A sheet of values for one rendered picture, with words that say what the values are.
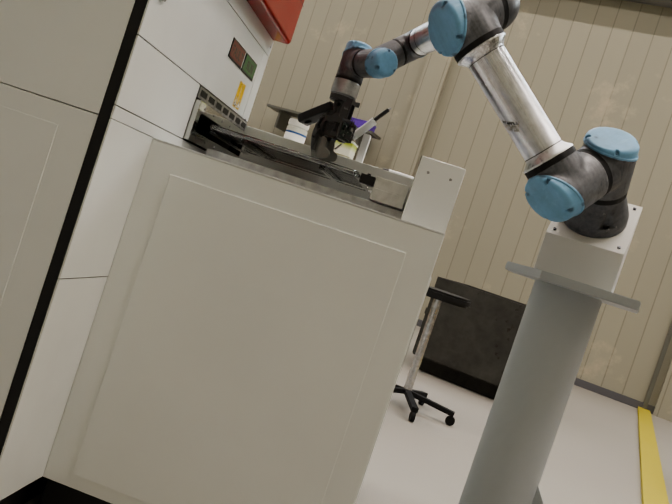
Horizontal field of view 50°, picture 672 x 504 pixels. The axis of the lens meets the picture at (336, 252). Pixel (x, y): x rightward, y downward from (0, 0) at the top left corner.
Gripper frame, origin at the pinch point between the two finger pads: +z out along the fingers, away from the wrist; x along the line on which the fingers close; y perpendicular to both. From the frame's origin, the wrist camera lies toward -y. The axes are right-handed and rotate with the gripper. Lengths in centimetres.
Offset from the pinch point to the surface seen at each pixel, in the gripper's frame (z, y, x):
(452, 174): -3, 56, -25
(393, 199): 4.5, 38.5, -15.5
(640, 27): -302, -143, 630
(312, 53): -196, -517, 547
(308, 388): 47, 48, -38
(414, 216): 8, 52, -28
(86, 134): 13, 14, -79
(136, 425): 66, 21, -53
